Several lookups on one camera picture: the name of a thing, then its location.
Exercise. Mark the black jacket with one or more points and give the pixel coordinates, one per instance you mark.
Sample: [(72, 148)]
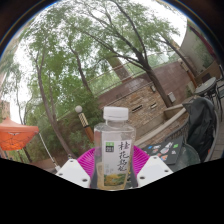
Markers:
[(200, 126)]

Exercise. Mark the clear drink bottle white cap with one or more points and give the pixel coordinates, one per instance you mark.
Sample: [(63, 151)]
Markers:
[(113, 150)]

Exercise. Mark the wooden lamp post by wall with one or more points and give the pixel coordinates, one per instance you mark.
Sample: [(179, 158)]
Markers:
[(191, 78)]

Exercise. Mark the globe-topped wooden lamp post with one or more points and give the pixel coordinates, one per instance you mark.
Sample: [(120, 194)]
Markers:
[(85, 125)]

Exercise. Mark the grey wall utility box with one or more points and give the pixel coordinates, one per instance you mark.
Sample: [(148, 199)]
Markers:
[(172, 97)]

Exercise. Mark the black wall lantern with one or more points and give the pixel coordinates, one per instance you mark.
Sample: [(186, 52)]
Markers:
[(152, 88)]

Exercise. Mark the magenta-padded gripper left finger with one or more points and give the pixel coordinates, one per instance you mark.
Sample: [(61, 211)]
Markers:
[(86, 161)]

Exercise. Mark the grey chair holding jacket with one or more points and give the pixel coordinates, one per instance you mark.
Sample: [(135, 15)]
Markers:
[(176, 131)]

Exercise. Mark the orange canopy tent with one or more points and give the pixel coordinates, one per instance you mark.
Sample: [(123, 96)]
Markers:
[(16, 133)]

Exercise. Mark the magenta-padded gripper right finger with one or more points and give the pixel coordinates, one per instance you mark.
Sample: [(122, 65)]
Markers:
[(140, 160)]

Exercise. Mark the dark round patio table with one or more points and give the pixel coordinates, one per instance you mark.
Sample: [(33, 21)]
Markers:
[(205, 87)]

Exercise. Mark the black laptop with stickers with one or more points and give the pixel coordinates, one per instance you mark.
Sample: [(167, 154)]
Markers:
[(165, 150)]

